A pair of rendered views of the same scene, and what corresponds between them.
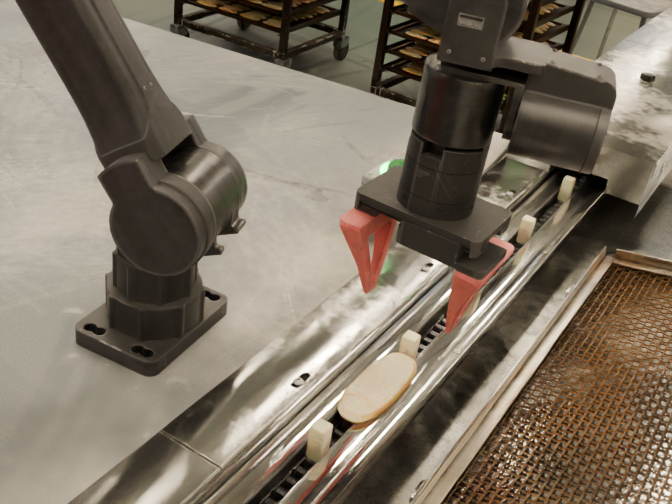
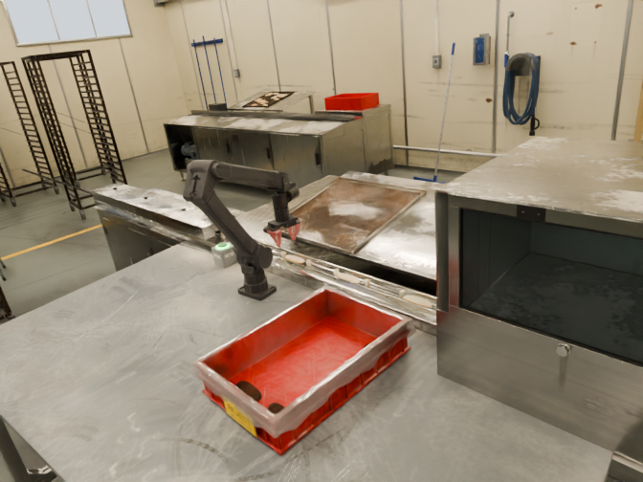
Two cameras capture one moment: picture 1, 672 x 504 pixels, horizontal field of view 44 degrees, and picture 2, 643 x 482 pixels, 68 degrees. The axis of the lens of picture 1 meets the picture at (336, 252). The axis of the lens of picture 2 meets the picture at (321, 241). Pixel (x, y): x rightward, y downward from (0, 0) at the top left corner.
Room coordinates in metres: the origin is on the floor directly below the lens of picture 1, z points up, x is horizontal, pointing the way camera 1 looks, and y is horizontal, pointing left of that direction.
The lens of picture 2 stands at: (-0.13, 1.48, 1.62)
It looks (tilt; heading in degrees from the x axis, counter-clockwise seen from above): 23 degrees down; 289
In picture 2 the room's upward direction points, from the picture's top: 7 degrees counter-clockwise
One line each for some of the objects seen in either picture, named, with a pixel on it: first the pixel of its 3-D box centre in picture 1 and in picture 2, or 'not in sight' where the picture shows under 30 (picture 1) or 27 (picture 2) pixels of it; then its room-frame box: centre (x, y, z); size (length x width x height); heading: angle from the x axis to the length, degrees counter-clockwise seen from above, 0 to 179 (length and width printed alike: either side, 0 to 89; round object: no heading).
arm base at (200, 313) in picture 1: (155, 288); (255, 281); (0.59, 0.15, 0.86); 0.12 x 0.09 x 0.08; 158
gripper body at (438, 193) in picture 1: (440, 179); (281, 214); (0.55, -0.07, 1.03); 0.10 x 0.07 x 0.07; 62
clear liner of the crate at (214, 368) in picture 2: not in sight; (307, 354); (0.27, 0.54, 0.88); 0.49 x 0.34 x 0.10; 61
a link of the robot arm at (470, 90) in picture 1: (467, 102); (280, 199); (0.55, -0.07, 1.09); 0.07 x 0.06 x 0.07; 79
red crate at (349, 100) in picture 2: not in sight; (351, 101); (1.16, -3.83, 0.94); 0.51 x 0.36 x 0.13; 156
